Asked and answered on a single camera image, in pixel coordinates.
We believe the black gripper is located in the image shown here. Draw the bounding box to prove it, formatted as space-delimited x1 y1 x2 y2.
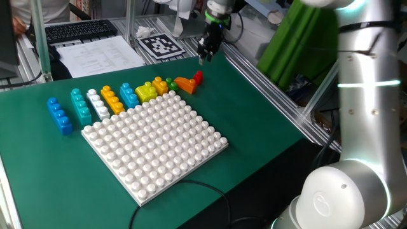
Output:
197 21 226 66

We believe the orange curved block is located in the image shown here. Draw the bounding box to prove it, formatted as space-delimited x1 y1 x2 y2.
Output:
173 76 197 95

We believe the person's hand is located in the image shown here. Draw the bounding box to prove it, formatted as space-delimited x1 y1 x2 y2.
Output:
11 15 27 35

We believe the green two-stud block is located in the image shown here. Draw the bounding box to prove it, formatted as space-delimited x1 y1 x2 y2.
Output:
165 77 179 92

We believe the black white fiducial marker board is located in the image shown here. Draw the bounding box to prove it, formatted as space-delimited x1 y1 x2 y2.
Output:
137 32 187 60

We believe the orange-yellow two-stud block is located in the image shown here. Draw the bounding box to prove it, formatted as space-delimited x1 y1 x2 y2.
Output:
151 76 169 97

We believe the crumpled white tissue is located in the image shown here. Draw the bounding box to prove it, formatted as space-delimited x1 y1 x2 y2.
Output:
135 25 156 39

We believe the lime yellow sloped block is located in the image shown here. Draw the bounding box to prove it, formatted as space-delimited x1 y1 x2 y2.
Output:
134 81 158 104

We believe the blue three-stud block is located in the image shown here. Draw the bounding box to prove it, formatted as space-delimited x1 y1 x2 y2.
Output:
120 82 140 109

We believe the orange-yellow four-stud block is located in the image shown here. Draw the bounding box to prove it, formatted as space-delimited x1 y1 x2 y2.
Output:
100 85 126 116

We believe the white printed paper sheet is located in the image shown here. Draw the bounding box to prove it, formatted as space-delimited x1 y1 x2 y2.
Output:
56 35 146 79

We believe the white studded baseplate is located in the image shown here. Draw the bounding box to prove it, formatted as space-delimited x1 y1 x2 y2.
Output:
81 90 229 207

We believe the white four-stud block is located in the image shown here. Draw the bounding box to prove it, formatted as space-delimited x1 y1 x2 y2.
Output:
86 88 111 121

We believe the black keyboard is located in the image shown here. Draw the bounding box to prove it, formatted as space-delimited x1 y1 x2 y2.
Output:
27 18 118 45

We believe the teal four-stud block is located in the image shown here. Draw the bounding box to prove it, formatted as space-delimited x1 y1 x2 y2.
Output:
70 88 93 126

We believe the black computer mouse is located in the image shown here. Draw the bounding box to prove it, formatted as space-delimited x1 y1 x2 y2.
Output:
47 44 62 63

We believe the blue four-stud block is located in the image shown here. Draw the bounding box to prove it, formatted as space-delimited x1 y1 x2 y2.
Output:
46 97 73 136

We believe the person in white shirt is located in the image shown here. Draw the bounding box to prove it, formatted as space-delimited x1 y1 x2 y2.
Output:
9 0 71 25

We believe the green table mat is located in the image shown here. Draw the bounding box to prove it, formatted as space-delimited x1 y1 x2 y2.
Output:
0 52 306 229

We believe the dark monitor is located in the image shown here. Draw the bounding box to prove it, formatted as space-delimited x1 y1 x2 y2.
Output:
0 0 20 80

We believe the aluminium frame post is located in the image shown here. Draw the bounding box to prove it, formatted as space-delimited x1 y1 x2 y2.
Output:
29 0 53 83
301 63 340 117
125 0 137 45

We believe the black cable on table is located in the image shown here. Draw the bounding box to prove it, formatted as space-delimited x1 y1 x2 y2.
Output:
128 179 271 229

